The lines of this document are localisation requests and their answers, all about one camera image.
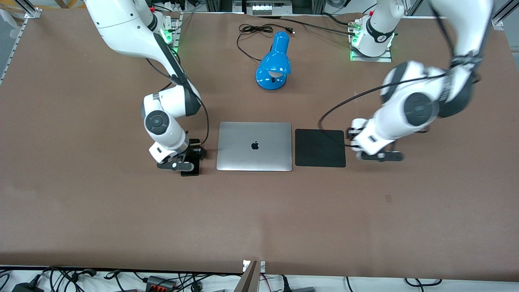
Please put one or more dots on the metal corner bracket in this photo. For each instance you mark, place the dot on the metal corner bracket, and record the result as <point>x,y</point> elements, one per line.
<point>32,13</point>
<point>497,21</point>

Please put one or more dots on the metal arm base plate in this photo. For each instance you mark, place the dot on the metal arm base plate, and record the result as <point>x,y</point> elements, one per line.
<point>175,40</point>
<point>387,56</point>

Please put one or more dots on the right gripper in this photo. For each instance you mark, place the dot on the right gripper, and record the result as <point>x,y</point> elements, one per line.
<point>196,151</point>

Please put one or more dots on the blue desk lamp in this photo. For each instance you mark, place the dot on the blue desk lamp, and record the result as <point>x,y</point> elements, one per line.
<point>275,61</point>

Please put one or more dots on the black power brick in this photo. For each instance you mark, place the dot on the black power brick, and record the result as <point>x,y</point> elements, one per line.
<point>26,287</point>

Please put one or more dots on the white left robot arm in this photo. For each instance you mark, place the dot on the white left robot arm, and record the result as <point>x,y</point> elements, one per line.
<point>417,107</point>

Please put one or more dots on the silver closed laptop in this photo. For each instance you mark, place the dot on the silver closed laptop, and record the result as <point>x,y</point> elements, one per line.
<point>243,154</point>

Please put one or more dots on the black smartphone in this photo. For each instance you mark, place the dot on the black smartphone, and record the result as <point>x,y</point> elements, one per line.
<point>190,172</point>

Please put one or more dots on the white table edge bracket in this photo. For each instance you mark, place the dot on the white table edge bracket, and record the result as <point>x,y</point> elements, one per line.
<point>262,265</point>

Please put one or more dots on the black mouse pad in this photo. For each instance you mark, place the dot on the black mouse pad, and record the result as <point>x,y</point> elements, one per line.
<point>316,154</point>

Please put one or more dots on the grey angled post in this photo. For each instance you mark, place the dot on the grey angled post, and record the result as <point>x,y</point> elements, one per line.
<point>250,280</point>

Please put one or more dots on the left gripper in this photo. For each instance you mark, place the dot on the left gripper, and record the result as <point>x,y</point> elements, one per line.
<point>350,133</point>

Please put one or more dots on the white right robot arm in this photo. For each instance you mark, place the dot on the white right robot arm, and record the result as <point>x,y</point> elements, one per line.
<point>121,28</point>

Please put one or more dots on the white power strip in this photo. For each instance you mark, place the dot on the white power strip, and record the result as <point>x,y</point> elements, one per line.
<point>271,8</point>

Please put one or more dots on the black adapter with orange buttons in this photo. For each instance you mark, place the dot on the black adapter with orange buttons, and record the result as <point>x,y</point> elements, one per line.
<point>160,282</point>

